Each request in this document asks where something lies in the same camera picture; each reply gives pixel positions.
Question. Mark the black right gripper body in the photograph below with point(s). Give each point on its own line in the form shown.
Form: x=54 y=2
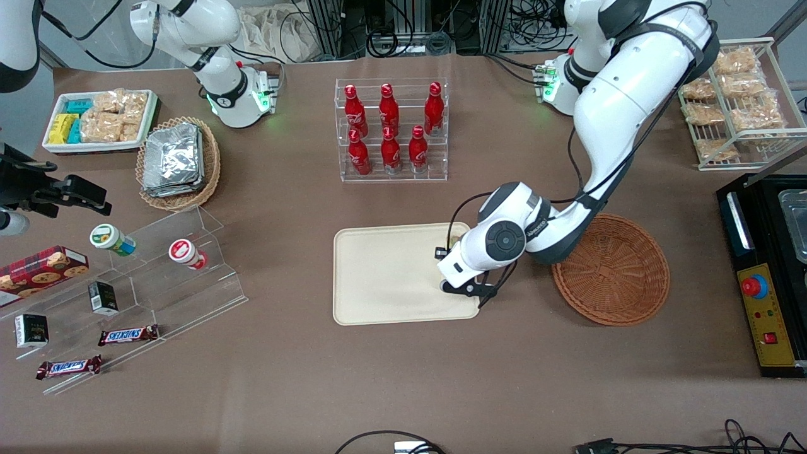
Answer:
x=26 y=183

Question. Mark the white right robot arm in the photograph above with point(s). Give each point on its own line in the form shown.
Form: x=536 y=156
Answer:
x=220 y=75

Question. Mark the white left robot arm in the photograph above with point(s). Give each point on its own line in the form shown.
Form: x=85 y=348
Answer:
x=630 y=94

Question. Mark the cream plastic tray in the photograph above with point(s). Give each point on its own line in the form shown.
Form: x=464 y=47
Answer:
x=391 y=277

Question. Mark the oval light wicker basket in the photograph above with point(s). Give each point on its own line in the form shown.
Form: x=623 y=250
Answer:
x=211 y=167

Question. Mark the round brown wicker basket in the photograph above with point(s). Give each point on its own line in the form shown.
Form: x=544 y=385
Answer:
x=621 y=277

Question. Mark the white cylinder part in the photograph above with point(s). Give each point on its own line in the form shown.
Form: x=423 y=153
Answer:
x=12 y=223

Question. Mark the white plastic bin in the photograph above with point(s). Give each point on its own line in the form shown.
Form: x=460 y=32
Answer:
x=50 y=146

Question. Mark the green lid snack cup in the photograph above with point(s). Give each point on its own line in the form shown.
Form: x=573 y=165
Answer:
x=110 y=238

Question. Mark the teal snack packet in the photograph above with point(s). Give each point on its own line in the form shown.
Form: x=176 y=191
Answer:
x=79 y=106
x=75 y=132

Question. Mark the clear bag rice crackers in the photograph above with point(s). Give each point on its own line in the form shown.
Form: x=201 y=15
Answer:
x=135 y=104
x=108 y=101
x=101 y=129

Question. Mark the yellow snack packet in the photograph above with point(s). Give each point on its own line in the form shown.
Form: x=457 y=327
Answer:
x=61 y=128

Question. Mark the clear acrylic bottle rack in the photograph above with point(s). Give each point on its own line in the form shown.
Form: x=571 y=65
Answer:
x=435 y=175

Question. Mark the red cookie box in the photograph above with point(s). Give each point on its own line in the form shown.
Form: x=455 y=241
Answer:
x=38 y=274

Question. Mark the stack of foil packs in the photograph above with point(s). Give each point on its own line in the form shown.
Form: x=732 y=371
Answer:
x=173 y=161

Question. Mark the small black box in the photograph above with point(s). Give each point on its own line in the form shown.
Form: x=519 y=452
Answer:
x=31 y=330
x=103 y=297

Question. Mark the red lid snack cup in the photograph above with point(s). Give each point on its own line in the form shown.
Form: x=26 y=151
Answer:
x=185 y=252

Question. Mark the red cola bottle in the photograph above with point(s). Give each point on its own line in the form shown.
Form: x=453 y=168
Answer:
x=356 y=113
x=389 y=110
x=434 y=110
x=418 y=151
x=391 y=154
x=359 y=157

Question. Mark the clear acrylic tiered stand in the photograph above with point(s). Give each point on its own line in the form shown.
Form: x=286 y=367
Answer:
x=189 y=296

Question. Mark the Snickers chocolate bar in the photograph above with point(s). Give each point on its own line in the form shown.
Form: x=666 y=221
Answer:
x=129 y=335
x=69 y=367

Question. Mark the cream cloth bag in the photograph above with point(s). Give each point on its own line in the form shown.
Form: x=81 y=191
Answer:
x=277 y=31

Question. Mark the red emergency stop button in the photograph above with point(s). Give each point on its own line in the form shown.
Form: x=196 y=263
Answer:
x=754 y=286

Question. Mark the bag of fried snacks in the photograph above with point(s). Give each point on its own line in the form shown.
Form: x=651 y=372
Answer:
x=717 y=149
x=698 y=89
x=736 y=60
x=704 y=114
x=756 y=117
x=741 y=85

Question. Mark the black control box yellow panel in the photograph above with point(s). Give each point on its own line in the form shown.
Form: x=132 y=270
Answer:
x=772 y=328

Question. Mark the clear plastic container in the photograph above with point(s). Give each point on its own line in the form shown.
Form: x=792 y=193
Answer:
x=795 y=224

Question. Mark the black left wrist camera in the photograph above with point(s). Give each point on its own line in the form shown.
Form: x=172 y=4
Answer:
x=441 y=253

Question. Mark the aluminium frame post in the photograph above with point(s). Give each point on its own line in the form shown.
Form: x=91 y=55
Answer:
x=328 y=25
x=495 y=25

